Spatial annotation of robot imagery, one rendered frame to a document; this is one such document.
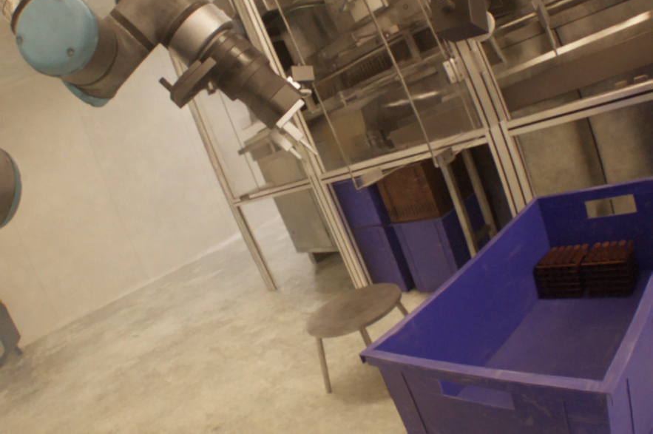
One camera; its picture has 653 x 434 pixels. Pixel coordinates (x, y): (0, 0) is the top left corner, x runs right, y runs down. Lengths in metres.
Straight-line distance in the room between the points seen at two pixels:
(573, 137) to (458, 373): 1.12
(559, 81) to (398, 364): 0.86
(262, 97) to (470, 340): 0.57
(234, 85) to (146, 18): 0.16
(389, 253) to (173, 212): 3.75
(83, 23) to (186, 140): 5.09
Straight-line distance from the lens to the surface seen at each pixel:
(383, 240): 1.94
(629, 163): 1.54
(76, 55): 0.51
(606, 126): 1.52
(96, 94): 0.65
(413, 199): 1.72
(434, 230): 1.72
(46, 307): 5.23
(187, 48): 0.62
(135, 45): 0.64
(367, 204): 1.91
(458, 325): 0.85
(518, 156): 1.30
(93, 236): 5.21
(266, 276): 2.84
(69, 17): 0.51
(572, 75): 1.24
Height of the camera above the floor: 0.75
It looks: 5 degrees down
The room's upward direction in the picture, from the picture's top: 23 degrees counter-clockwise
